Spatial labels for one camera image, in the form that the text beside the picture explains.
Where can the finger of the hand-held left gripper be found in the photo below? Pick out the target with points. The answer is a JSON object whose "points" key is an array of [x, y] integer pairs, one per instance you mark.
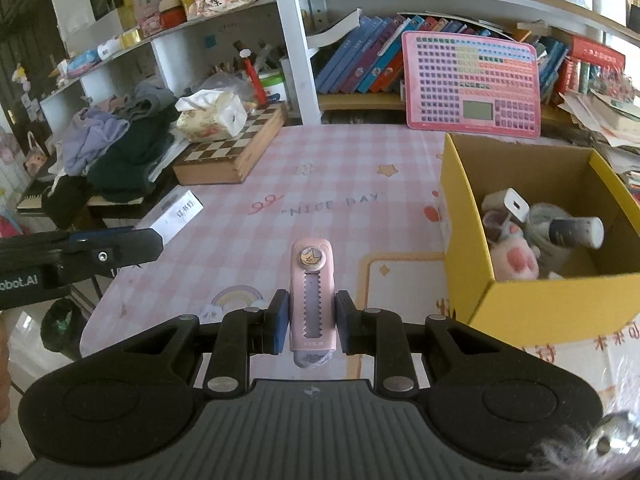
{"points": [[120, 255], [95, 240]]}

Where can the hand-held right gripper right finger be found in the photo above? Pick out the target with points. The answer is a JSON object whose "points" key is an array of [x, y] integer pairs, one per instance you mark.
{"points": [[345, 325]]}

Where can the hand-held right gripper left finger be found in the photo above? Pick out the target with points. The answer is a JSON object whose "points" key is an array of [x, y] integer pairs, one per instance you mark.
{"points": [[281, 325]]}

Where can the pink utility knife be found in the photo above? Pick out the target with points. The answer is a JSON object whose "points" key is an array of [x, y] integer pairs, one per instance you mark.
{"points": [[312, 280]]}

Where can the pink plush toy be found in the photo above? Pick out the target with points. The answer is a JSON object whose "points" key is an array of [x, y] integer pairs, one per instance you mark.
{"points": [[515, 260]]}

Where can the yellow cardboard box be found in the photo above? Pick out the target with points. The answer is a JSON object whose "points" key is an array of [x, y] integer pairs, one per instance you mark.
{"points": [[550, 305]]}

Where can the white tape roll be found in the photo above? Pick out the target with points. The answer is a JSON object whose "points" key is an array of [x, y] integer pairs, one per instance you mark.
{"points": [[542, 215]]}

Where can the grey white cylinder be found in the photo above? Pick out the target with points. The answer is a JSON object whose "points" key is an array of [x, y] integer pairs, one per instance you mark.
{"points": [[575, 232]]}

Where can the black bin bag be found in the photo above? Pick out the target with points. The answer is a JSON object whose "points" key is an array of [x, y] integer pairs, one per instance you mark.
{"points": [[60, 327]]}

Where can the white labelled box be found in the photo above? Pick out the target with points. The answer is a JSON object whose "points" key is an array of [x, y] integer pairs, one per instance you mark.
{"points": [[172, 215]]}

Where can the pile of dark clothes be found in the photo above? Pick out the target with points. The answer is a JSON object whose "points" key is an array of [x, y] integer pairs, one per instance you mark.
{"points": [[125, 160]]}

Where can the pink checked tablecloth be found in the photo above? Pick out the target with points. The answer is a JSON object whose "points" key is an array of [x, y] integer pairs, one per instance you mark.
{"points": [[325, 185]]}

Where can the wooden chess board box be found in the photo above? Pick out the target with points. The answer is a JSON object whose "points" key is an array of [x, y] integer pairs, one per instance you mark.
{"points": [[235, 150]]}

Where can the floral tissue box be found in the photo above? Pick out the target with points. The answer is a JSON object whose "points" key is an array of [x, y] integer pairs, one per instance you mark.
{"points": [[215, 120]]}

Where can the red marker tube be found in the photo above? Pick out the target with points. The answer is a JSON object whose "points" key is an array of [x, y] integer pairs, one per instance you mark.
{"points": [[255, 80]]}

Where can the white jar green label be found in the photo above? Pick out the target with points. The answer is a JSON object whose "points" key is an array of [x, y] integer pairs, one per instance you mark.
{"points": [[274, 89]]}

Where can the red round jar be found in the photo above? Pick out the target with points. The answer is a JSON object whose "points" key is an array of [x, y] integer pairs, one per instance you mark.
{"points": [[172, 17]]}

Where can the pink learning tablet toy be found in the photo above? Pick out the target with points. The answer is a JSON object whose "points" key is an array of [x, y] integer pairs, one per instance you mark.
{"points": [[450, 85]]}

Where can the row of books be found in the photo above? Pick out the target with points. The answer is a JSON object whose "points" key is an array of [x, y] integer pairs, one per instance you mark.
{"points": [[360, 60]]}

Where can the white wooden bookshelf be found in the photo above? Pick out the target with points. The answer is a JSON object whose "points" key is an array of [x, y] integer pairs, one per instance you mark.
{"points": [[295, 35]]}

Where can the pile of papers and books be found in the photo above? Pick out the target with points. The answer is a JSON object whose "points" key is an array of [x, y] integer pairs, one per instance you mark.
{"points": [[615, 125]]}

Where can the colourful spiky decoration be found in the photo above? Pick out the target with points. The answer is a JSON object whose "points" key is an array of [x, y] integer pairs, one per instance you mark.
{"points": [[612, 82]]}

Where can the thick red book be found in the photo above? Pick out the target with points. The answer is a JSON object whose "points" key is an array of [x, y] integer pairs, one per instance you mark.
{"points": [[597, 55]]}

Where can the white pen holder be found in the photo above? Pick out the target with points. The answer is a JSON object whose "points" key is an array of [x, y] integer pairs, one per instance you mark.
{"points": [[607, 2]]}

